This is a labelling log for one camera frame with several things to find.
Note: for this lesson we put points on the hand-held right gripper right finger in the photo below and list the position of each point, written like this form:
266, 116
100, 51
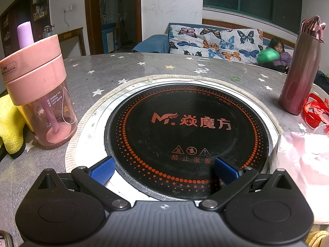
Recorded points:
226, 170

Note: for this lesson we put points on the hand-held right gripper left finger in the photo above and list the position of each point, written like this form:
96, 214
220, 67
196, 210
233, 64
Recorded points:
102, 170

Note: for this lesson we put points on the yellow microfibre cloth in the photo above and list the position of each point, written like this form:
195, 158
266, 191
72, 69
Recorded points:
10, 128

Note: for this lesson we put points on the pink tumbler cup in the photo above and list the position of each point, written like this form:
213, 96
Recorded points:
33, 69

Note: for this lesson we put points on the purple silicone straw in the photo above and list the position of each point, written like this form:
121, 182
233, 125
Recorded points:
25, 34

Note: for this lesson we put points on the induction cooker plate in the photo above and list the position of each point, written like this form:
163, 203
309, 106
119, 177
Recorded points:
84, 144

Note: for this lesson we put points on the pink plastic bag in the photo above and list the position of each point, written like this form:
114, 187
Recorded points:
303, 159

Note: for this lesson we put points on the black round induction cooktop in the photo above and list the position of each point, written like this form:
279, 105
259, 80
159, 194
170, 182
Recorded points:
180, 103

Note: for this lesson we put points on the red ribbon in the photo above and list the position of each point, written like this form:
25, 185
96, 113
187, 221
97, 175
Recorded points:
314, 108

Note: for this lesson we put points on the dark yellow object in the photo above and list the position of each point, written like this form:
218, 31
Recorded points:
318, 239

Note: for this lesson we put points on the grey star tablecloth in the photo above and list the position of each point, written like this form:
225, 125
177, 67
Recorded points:
154, 67

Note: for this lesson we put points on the smartphone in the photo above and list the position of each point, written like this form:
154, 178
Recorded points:
5, 239

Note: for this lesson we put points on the green balloon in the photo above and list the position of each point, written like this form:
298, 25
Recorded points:
268, 57

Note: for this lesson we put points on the maroon thermos bottle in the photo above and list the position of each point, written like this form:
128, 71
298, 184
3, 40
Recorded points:
300, 69

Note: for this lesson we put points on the black garment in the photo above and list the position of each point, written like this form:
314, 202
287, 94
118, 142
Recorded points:
321, 82

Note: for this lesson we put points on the butterfly print blanket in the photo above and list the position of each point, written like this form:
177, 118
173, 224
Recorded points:
213, 41

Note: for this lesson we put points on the blue cabinet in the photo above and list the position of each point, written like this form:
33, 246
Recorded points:
108, 38

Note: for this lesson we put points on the blue sofa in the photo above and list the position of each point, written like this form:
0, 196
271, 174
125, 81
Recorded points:
151, 43

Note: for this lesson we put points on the wooden side table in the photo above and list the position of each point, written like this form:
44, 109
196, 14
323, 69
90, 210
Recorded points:
72, 32

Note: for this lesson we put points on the glass jar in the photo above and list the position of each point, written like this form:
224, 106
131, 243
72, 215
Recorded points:
48, 31

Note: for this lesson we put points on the dark wooden shelf unit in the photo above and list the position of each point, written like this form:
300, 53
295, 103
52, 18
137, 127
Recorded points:
38, 5

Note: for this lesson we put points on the brown wooden door frame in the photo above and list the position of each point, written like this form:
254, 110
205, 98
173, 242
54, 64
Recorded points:
90, 18

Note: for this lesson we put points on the white wall socket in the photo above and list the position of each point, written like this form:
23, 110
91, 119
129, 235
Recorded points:
67, 8

